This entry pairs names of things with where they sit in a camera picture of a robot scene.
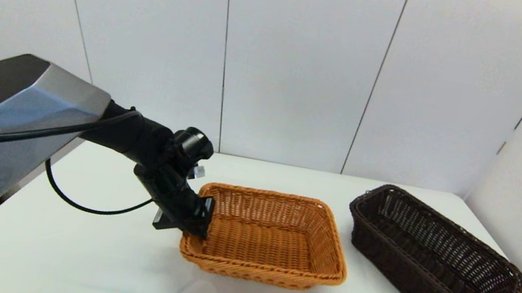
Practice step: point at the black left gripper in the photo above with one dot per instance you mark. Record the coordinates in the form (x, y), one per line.
(169, 189)

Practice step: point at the orange wicker basket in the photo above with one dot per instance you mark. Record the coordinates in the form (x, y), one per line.
(266, 243)

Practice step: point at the dark brown wicker basket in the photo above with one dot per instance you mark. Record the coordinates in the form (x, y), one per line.
(410, 267)

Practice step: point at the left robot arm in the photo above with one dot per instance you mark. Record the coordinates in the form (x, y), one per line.
(4, 125)

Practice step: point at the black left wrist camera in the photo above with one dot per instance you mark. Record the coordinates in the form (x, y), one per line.
(192, 144)

